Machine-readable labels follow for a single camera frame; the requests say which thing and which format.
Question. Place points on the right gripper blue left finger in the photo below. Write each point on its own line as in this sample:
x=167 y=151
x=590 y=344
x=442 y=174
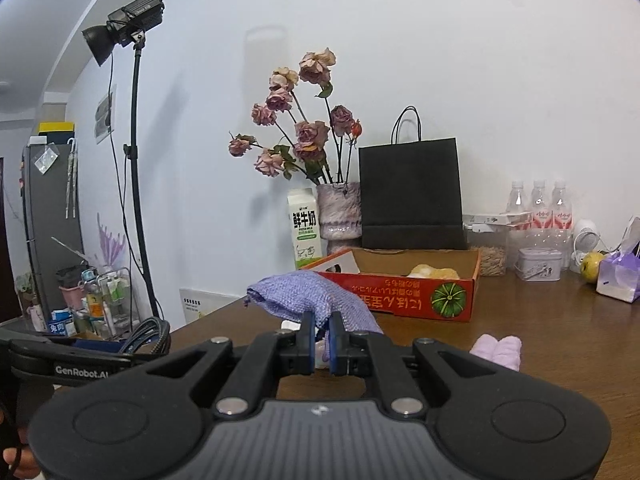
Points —
x=306 y=345

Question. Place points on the pink marbled vase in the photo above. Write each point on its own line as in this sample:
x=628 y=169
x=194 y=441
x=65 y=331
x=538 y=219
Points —
x=340 y=215

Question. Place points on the lilac fluffy towel roll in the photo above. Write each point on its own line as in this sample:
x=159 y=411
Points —
x=505 y=351

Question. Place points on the dark grey cabinet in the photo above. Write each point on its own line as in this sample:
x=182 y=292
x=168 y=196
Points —
x=52 y=229

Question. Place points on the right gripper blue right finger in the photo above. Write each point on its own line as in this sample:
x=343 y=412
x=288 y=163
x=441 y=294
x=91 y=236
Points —
x=338 y=345

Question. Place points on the white red flat carton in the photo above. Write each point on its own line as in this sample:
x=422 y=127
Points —
x=503 y=219

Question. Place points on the right clear water bottle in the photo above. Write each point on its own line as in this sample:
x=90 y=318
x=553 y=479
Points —
x=562 y=216

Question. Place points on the clear water bottle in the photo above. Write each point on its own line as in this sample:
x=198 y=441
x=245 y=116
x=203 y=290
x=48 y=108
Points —
x=517 y=203
x=540 y=215
x=562 y=216

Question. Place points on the dried pink rose bouquet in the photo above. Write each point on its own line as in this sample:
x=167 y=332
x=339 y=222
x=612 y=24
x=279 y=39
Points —
x=319 y=149

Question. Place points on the white small desk fan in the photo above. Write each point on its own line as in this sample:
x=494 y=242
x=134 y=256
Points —
x=586 y=238

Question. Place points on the wire storage rack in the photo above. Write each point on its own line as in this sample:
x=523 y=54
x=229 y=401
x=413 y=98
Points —
x=101 y=304

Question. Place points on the person's left hand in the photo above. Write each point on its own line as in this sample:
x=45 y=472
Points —
x=17 y=459

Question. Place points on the yellow white plush hamster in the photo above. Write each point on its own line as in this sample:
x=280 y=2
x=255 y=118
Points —
x=431 y=273

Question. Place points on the white board against wall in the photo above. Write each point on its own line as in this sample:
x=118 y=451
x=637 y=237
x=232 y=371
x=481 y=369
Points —
x=198 y=303

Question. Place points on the black paper shopping bag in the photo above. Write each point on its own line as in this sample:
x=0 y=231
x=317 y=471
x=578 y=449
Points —
x=410 y=193

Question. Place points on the middle clear water bottle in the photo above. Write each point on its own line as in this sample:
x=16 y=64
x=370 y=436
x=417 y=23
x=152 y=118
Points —
x=540 y=215

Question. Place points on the purple knit cloth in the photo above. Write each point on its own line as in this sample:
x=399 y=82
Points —
x=289 y=296

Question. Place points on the left clear water bottle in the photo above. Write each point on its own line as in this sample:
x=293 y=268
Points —
x=517 y=203

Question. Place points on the red cardboard pumpkin box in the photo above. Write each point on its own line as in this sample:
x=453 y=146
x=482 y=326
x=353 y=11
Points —
x=380 y=279

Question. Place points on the purple white gift bag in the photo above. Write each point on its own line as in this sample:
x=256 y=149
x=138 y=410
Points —
x=619 y=277

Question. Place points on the white green milk carton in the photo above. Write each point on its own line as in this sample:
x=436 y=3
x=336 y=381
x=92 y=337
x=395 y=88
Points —
x=304 y=224

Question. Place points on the black studio light head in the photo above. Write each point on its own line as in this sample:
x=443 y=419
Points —
x=125 y=25

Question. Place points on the yellow green apple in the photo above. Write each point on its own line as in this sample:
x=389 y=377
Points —
x=589 y=268

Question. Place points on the clear container with grains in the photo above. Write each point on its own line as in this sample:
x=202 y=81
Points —
x=492 y=244

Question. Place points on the small printed tin box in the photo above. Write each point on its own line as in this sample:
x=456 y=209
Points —
x=539 y=264

